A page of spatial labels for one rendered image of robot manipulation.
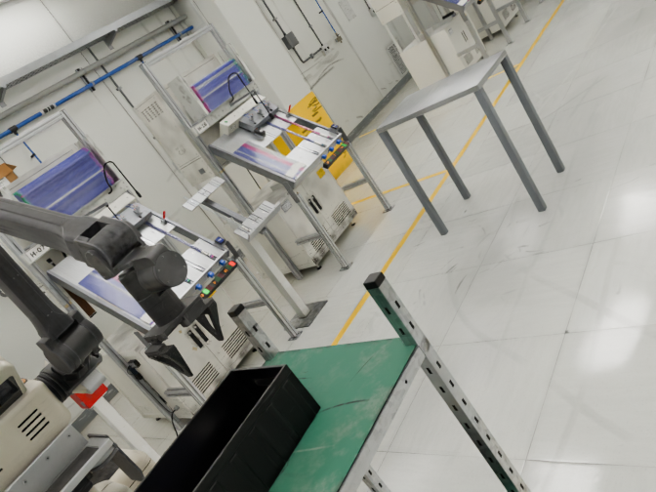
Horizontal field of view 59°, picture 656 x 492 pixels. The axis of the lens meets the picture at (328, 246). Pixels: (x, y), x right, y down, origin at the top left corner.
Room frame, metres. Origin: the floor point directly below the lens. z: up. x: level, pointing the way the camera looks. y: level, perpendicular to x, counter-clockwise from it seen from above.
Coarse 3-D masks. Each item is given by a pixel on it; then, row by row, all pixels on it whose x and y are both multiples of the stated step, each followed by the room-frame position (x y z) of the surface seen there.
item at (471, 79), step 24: (456, 72) 3.40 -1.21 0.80; (480, 72) 3.04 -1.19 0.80; (408, 96) 3.65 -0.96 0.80; (432, 96) 3.24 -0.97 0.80; (456, 96) 2.97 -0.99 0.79; (480, 96) 2.88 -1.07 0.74; (528, 96) 3.16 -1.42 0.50; (384, 120) 3.47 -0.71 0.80; (408, 120) 3.22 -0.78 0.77; (432, 144) 3.66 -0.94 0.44; (504, 144) 2.89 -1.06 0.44; (552, 144) 3.15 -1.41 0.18; (408, 168) 3.38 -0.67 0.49; (528, 192) 2.90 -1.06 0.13; (432, 216) 3.38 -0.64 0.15
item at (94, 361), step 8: (88, 360) 1.34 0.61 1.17; (96, 360) 1.37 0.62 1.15; (48, 368) 1.35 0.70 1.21; (56, 368) 1.32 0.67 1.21; (80, 368) 1.32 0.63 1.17; (88, 368) 1.35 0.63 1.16; (64, 376) 1.31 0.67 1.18; (72, 376) 1.32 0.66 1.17; (80, 376) 1.33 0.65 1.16; (72, 384) 1.32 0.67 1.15
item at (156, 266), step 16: (128, 224) 0.98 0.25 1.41; (96, 256) 0.92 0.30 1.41; (128, 256) 0.96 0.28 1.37; (144, 256) 0.89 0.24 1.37; (160, 256) 0.89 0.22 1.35; (176, 256) 0.91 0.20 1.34; (112, 272) 0.92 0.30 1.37; (144, 272) 0.90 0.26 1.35; (160, 272) 0.88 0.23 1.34; (176, 272) 0.89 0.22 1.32; (144, 288) 0.91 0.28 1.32; (160, 288) 0.89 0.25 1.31
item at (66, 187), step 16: (64, 160) 3.61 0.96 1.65; (80, 160) 3.63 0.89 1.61; (96, 160) 3.69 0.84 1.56; (48, 176) 3.49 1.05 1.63; (64, 176) 3.54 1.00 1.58; (80, 176) 3.59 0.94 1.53; (96, 176) 3.64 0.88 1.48; (16, 192) 3.38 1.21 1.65; (32, 192) 3.40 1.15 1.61; (48, 192) 3.44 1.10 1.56; (64, 192) 3.50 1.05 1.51; (80, 192) 3.54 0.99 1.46; (96, 192) 3.60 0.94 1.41; (48, 208) 3.40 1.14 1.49; (64, 208) 3.45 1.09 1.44; (80, 208) 3.50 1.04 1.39
